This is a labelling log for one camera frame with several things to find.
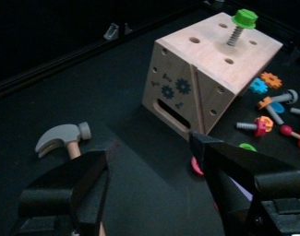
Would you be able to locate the red-headed grey toy bolt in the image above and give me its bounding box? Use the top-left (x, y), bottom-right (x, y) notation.
top-left (235, 118), bottom-right (267, 137)

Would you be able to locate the orange toy gear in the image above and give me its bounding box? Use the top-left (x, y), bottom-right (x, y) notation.
top-left (259, 71), bottom-right (283, 90)

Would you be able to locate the orange-headed grey toy bolt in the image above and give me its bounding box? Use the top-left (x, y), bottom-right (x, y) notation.
top-left (255, 96), bottom-right (285, 126)

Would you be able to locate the grey toy hammer wooden handle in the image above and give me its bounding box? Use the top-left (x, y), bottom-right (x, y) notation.
top-left (33, 121), bottom-right (107, 236)

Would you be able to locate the wooden toy tool box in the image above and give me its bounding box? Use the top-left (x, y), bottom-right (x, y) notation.
top-left (140, 12), bottom-right (283, 141)

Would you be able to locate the green-headed grey toy bolt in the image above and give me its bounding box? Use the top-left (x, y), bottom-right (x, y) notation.
top-left (226, 8), bottom-right (259, 47)

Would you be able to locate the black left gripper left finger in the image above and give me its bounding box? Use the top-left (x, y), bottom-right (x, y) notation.
top-left (16, 149), bottom-right (112, 236)

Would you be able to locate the clear plastic bracket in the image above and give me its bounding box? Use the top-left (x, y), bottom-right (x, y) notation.
top-left (103, 22), bottom-right (120, 41)

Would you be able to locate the grey toy bolt round head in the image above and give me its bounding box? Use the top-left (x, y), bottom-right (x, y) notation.
top-left (270, 88), bottom-right (300, 105)

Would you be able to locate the green toy nut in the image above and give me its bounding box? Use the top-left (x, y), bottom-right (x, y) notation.
top-left (238, 142), bottom-right (258, 152)

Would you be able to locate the blue toy nut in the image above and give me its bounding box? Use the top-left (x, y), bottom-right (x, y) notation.
top-left (270, 102), bottom-right (286, 114)

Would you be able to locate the black frame rail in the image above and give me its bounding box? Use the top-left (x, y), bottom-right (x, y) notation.
top-left (0, 2), bottom-right (209, 100)

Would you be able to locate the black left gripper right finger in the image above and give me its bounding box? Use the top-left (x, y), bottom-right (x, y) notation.
top-left (187, 130), bottom-right (300, 236)

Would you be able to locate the orange toy nut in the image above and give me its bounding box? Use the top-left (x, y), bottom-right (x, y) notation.
top-left (257, 115), bottom-right (275, 134)

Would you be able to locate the blue toy gear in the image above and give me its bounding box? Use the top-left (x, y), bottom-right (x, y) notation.
top-left (247, 77), bottom-right (269, 95)

